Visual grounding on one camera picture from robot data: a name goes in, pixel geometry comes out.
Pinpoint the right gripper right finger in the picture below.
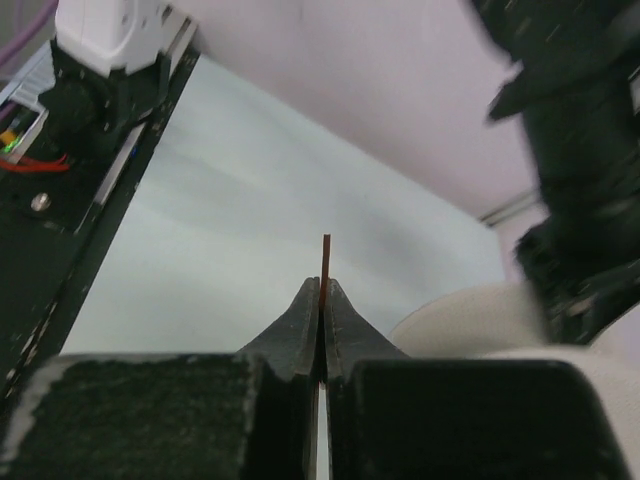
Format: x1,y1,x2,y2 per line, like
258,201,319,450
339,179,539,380
325,283,633,479

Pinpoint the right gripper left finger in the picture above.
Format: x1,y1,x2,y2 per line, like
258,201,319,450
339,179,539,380
1,278,320,479

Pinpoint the white perforated cable spool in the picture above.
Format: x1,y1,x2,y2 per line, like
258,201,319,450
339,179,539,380
390,283,639,478

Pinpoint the brown thin wire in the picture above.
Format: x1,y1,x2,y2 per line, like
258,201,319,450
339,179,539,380
319,233,333,306

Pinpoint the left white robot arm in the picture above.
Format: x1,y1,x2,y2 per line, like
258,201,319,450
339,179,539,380
63,1,639,356

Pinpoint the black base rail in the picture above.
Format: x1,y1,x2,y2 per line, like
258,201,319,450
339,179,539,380
0,19,201,401

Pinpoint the white slotted cable duct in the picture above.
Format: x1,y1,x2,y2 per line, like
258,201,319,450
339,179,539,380
1,42,55,113

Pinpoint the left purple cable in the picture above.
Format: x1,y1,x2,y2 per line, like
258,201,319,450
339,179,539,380
0,0,61,81

